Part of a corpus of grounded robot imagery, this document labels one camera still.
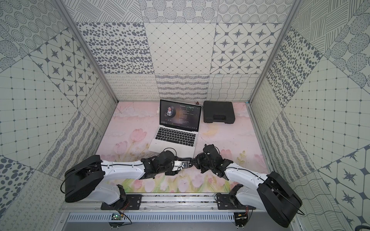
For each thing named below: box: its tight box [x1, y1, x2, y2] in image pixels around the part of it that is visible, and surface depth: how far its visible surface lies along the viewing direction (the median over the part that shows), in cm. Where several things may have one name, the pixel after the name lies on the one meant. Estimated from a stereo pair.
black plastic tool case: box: [203, 100, 236, 124], surface depth 109 cm
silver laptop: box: [147, 99, 203, 159], surface depth 100 cm
